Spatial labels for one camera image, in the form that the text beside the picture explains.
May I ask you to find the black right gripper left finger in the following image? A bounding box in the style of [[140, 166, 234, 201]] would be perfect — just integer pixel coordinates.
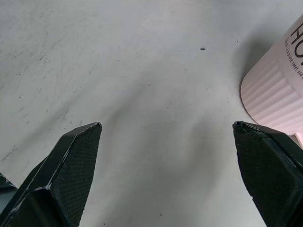
[[0, 122, 103, 227]]

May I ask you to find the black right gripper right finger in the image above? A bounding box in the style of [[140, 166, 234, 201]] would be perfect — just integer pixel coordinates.
[[232, 121, 303, 227]]

